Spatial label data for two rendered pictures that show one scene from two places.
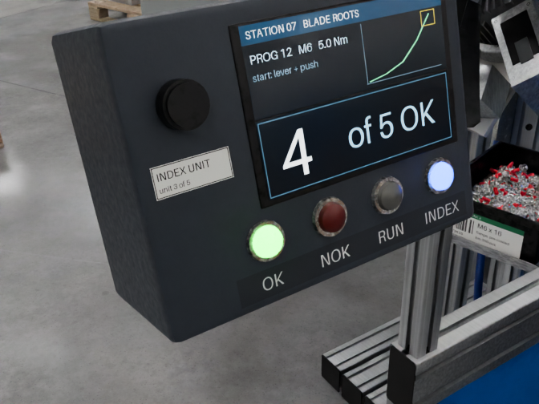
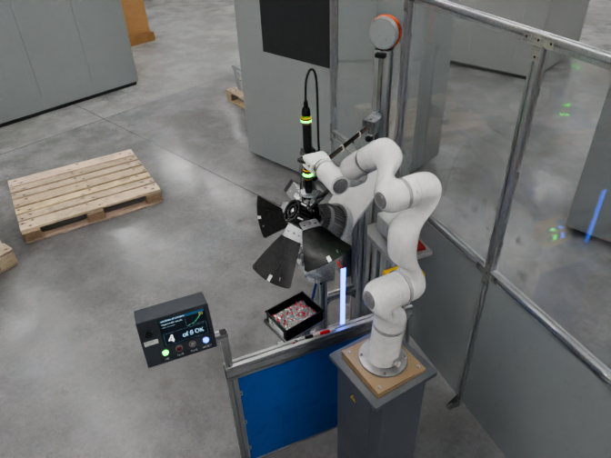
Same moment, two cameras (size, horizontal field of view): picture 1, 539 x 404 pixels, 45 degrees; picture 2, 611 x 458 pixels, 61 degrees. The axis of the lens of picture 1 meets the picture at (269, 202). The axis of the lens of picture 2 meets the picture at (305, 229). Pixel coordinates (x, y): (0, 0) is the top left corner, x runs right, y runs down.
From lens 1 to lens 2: 1.64 m
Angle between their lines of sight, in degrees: 11
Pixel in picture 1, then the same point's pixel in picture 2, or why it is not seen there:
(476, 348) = (246, 366)
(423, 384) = (229, 373)
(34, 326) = not seen: hidden behind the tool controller
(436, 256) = (225, 346)
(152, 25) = (144, 323)
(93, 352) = not seen: hidden behind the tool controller
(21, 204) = (166, 241)
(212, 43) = (154, 323)
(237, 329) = (249, 323)
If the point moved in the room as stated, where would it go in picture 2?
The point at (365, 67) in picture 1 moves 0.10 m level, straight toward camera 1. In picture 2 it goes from (185, 323) to (172, 343)
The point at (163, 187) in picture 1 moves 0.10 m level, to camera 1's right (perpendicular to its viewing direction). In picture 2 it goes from (145, 345) to (172, 348)
